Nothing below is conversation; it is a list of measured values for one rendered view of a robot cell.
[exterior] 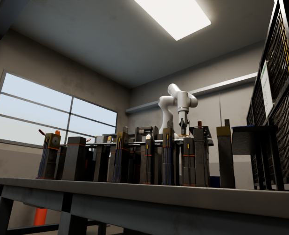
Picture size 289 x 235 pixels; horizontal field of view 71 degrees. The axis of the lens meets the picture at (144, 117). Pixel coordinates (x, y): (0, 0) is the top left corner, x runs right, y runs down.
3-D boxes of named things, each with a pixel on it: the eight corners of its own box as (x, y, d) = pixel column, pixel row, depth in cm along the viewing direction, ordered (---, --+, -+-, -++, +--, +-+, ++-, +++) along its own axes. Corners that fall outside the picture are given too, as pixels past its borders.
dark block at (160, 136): (155, 184, 164) (156, 133, 177) (158, 184, 170) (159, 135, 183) (161, 184, 162) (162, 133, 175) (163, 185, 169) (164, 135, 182)
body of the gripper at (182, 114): (179, 114, 161) (180, 127, 158) (176, 109, 152) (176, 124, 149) (189, 113, 158) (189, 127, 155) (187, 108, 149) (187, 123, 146)
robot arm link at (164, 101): (172, 146, 208) (156, 146, 206) (169, 141, 219) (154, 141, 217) (176, 97, 196) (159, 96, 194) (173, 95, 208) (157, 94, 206)
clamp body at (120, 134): (109, 183, 133) (113, 131, 143) (118, 183, 143) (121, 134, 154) (118, 183, 130) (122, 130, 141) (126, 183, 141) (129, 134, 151)
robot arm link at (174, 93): (186, 97, 185) (197, 110, 158) (169, 95, 183) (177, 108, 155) (188, 88, 182) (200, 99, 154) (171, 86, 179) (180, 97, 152)
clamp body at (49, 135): (31, 179, 154) (41, 132, 166) (46, 180, 167) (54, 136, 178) (40, 179, 151) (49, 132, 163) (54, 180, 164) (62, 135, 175)
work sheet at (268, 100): (272, 106, 114) (265, 58, 124) (266, 118, 134) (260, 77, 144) (277, 106, 114) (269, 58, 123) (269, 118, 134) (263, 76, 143)
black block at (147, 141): (141, 184, 126) (143, 138, 135) (146, 184, 135) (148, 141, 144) (148, 185, 124) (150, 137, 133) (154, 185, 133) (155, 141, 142)
